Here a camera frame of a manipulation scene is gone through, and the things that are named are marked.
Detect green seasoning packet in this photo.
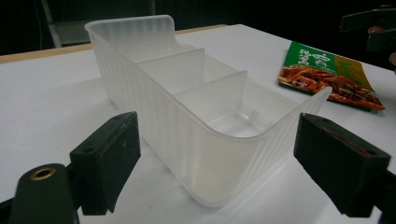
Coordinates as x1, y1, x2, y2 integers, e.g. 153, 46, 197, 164
277, 40, 387, 112

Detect translucent plastic divided storage box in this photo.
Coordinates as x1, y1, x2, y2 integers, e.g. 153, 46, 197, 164
84, 14, 333, 209

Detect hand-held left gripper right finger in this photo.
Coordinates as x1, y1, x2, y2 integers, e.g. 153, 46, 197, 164
292, 112, 392, 218

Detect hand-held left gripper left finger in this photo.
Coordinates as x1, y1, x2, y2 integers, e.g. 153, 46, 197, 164
69, 111, 142, 217

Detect grey metal stand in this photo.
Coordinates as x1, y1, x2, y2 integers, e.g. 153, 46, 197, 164
40, 0, 94, 49

